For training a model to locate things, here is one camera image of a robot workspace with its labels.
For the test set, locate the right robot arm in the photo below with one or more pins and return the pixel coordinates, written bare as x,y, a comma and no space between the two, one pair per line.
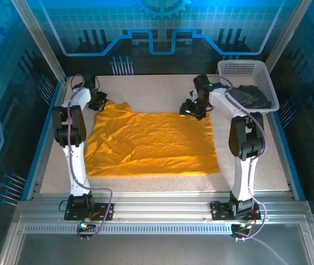
242,176

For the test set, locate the dark grey t-shirt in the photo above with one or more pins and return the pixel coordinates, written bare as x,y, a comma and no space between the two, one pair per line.
250,96

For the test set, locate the small LED controller board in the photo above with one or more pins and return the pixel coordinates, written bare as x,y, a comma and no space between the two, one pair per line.
242,227
84,225

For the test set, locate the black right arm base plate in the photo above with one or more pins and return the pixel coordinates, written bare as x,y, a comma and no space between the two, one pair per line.
220,211

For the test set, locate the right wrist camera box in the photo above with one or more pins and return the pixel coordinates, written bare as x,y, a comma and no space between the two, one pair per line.
192,94

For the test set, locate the aluminium frame rail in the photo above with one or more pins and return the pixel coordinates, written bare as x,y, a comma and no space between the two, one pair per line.
159,207

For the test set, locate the aluminium corner post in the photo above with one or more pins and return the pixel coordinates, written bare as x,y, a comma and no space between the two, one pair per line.
283,38
43,47

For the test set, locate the yellow t-shirt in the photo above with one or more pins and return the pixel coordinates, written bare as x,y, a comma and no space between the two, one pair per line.
151,143

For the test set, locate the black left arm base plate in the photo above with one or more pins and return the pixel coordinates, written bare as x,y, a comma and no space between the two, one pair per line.
104,212

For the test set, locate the white perforated plastic basket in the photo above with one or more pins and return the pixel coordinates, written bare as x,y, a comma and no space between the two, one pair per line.
236,67

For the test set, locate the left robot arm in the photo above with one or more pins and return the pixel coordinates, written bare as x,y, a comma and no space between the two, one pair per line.
75,165

